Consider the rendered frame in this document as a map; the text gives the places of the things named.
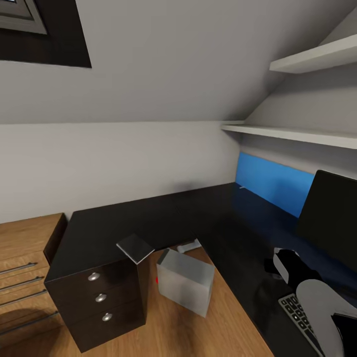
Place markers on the monitor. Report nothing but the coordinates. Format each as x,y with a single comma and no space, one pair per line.
329,219

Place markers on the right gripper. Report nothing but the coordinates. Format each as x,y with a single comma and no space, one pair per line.
270,267

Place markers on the bookcase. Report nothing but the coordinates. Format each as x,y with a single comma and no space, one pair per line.
336,53

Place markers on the keyboard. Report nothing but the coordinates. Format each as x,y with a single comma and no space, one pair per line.
294,310

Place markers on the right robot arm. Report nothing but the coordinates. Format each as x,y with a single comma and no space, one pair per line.
333,319

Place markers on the cabinet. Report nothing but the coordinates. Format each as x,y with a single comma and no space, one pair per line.
100,305
27,249

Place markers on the notebook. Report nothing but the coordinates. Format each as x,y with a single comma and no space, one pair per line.
135,248

